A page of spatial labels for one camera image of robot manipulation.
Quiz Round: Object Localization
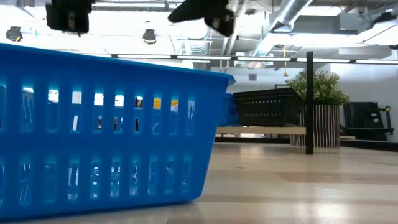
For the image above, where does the green potted plant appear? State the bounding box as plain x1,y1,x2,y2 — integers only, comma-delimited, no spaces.
285,69,351,106

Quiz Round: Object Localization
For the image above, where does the silver smooth ventilation duct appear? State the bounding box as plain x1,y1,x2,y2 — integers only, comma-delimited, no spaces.
248,0,314,58

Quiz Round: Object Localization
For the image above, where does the black ceiling fixture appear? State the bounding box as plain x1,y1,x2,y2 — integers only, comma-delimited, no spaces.
5,26,24,43

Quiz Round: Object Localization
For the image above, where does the black overhead camera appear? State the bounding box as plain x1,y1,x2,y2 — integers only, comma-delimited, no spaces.
142,28,157,45

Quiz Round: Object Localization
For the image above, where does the yellow hanging pendant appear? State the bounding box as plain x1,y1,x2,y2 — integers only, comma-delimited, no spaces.
282,45,289,78

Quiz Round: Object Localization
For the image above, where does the silver ribbed ventilation duct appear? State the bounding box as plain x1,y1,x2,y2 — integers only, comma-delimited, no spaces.
178,0,215,74

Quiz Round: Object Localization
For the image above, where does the black slotted plastic basket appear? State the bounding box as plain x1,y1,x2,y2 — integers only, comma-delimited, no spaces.
233,90,305,128

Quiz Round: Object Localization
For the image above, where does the black machine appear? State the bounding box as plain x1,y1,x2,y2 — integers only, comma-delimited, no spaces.
341,101,396,142

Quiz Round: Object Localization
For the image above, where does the striped plant pot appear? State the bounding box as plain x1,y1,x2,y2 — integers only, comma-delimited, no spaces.
289,104,341,149

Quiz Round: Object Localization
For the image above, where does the yellow slotted plastic basket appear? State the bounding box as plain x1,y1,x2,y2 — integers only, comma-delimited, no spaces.
152,97,180,111

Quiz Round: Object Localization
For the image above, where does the black frame wooden shelf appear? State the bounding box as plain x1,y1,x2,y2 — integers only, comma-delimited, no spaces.
214,51,315,156

